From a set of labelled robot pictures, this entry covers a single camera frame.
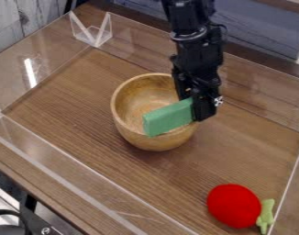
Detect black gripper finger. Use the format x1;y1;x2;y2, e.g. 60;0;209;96
190;90;223;122

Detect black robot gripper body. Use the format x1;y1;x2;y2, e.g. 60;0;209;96
170;26;223;99

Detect green rectangular block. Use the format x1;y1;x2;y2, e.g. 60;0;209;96
141;98;193;137

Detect brown wooden bowl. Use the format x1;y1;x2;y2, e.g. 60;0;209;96
110;73;198;151

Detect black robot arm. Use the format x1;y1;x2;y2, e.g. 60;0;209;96
161;0;225;121

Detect red plush tomato toy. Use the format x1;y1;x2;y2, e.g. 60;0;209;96
206;184;276;235

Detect clear acrylic corner bracket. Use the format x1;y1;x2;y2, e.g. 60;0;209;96
68;12;112;48

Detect clear acrylic tray wall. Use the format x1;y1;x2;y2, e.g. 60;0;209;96
0;110;198;235

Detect black table leg bracket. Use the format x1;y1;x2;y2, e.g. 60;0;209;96
20;194;64;235

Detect black cable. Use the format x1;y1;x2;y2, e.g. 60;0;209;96
0;209;28;235

